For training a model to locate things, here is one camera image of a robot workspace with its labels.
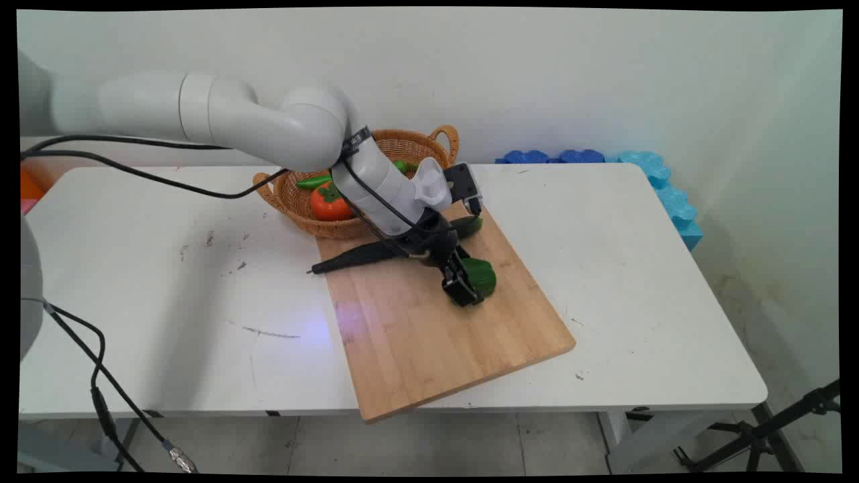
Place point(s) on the black tripod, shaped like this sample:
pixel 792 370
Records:
pixel 758 436

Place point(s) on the wooden cutting board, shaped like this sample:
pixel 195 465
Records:
pixel 429 355

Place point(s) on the white table leg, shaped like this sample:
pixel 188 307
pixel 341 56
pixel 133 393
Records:
pixel 644 436

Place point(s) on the green toy chili pepper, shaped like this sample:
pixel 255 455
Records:
pixel 402 166
pixel 312 182

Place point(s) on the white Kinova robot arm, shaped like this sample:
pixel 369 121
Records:
pixel 268 127

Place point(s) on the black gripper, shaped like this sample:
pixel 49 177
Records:
pixel 435 241

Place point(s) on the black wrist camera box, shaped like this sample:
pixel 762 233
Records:
pixel 462 184

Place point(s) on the orange toy persimmon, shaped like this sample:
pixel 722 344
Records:
pixel 329 209

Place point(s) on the grey table leg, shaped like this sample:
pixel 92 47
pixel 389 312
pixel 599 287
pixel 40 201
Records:
pixel 67 449

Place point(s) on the light blue foam mat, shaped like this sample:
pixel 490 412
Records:
pixel 674 201

